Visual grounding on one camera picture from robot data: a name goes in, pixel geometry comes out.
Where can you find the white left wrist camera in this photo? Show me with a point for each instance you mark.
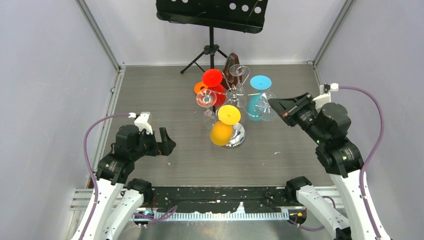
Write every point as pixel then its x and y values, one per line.
pixel 142 121

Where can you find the clear textured wine glass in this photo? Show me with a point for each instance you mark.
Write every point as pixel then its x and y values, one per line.
pixel 267 113

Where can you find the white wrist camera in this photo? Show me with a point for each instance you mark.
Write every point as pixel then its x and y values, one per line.
pixel 324 96
pixel 142 121

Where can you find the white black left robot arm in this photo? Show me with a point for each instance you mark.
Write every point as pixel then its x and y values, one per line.
pixel 115 199

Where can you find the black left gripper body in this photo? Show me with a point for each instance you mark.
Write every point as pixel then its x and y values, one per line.
pixel 151 147

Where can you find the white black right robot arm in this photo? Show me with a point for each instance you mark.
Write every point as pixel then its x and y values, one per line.
pixel 327 125

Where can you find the aluminium frame rail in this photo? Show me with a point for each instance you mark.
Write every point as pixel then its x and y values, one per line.
pixel 145 214

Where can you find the red wine glass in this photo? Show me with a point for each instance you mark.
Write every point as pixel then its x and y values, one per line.
pixel 212 78

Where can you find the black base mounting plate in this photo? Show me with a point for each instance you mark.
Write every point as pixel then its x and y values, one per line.
pixel 222 200

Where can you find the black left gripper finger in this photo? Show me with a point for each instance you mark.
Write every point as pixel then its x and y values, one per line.
pixel 164 135
pixel 166 146

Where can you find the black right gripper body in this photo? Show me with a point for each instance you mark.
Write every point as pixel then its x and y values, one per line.
pixel 308 116

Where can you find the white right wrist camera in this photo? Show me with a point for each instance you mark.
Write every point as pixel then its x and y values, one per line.
pixel 324 96

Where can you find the black music stand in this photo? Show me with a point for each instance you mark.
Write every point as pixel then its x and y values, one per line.
pixel 246 16

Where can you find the blue wine glass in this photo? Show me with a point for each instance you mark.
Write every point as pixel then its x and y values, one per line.
pixel 260 83

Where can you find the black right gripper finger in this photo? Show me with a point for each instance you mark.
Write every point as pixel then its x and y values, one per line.
pixel 283 113
pixel 289 103

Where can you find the brown metronome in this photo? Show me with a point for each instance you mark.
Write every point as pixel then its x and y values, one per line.
pixel 228 80

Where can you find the yellow wine glass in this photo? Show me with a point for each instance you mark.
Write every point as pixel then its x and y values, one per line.
pixel 222 130

